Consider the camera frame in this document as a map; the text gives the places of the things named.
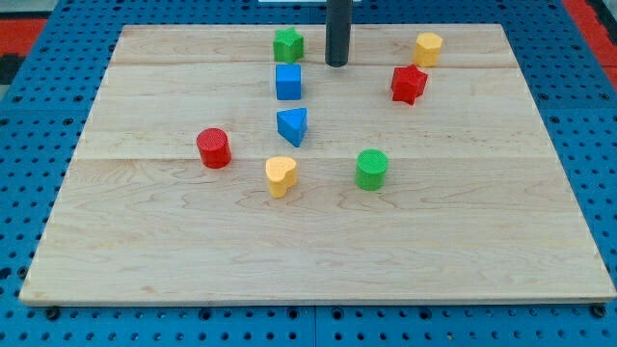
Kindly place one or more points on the green star block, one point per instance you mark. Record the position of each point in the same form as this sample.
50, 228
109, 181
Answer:
288, 45

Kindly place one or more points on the red star block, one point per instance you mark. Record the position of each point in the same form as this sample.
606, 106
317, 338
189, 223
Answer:
408, 84

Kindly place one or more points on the yellow hexagon block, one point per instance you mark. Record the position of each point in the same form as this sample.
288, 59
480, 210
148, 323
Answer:
427, 49

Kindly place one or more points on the yellow heart block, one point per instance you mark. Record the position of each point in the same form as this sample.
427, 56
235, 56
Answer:
282, 175

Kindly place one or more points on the blue triangle block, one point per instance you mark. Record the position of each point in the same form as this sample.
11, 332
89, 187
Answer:
292, 124

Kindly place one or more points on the green cylinder block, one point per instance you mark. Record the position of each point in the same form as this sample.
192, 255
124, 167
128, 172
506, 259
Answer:
371, 168

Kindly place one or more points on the light wooden board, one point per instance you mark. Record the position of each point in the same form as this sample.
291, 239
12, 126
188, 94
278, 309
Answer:
475, 208

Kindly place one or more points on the blue cube block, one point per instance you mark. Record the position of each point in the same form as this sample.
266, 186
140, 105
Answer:
288, 82

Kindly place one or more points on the red cylinder block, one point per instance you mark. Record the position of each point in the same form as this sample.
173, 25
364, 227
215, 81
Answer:
214, 148

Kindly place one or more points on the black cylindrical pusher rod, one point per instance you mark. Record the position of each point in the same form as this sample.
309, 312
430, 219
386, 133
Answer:
338, 32

